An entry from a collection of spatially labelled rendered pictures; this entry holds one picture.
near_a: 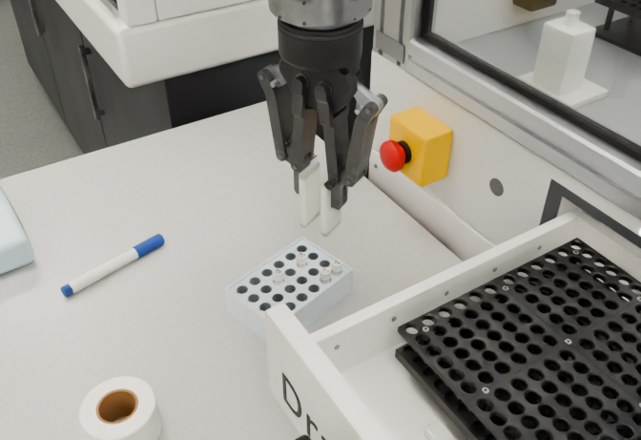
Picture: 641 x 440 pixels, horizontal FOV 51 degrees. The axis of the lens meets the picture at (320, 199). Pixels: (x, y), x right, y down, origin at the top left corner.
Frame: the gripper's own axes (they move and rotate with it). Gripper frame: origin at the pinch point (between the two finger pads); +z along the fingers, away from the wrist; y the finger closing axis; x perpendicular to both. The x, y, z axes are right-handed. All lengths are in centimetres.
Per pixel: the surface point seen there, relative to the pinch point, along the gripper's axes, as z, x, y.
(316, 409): 1.9, -20.5, 13.1
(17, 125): 91, 74, -186
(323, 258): 11.2, 2.8, -1.4
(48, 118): 91, 83, -181
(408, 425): 7.0, -14.5, 18.5
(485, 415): 0.6, -14.7, 24.5
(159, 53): 6, 24, -47
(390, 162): 3.3, 14.4, 0.8
